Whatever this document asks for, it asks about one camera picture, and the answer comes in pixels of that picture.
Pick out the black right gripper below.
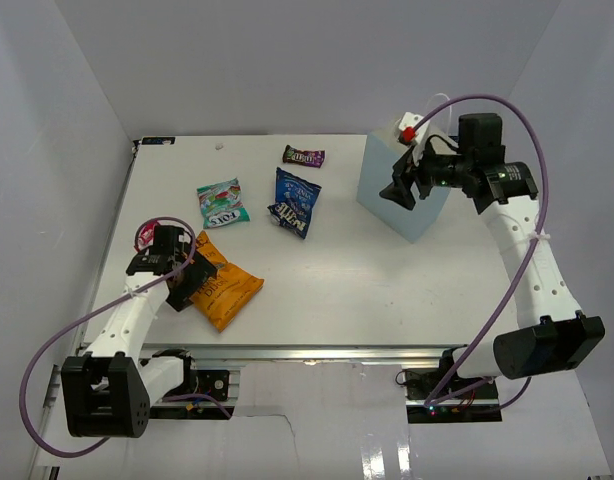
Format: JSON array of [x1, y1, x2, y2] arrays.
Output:
[[381, 135, 474, 210]]

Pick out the orange honey dijon chip bag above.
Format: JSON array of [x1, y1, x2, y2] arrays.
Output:
[[192, 231, 264, 332]]

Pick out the blue kettle chip bag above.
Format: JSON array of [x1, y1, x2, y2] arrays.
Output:
[[267, 168, 322, 240]]

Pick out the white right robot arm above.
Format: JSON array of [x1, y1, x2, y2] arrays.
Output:
[[380, 112, 605, 399]]

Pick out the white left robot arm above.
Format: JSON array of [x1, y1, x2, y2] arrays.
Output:
[[61, 225, 217, 438]]

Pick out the light blue paper bag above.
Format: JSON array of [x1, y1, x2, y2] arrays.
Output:
[[356, 111, 450, 243]]

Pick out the teal Fox's candy bag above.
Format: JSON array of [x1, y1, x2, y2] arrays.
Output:
[[196, 178, 250, 229]]

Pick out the red crumpled candy wrapper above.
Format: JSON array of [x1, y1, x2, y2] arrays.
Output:
[[134, 221, 159, 251]]

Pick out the brown purple M&M's pack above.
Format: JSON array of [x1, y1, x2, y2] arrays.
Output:
[[282, 145, 326, 168]]

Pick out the blue corner label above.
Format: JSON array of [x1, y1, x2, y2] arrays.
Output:
[[140, 137, 176, 146]]

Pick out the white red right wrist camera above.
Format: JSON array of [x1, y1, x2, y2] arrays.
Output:
[[395, 112, 431, 151]]

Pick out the aluminium front frame rail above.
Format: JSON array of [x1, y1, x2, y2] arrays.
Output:
[[74, 343, 556, 362]]

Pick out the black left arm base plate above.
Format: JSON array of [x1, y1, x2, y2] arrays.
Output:
[[191, 369, 230, 402]]

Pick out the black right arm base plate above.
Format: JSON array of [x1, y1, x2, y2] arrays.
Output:
[[398, 369, 498, 401]]

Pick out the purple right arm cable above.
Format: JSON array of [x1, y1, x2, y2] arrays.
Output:
[[394, 93, 549, 416]]

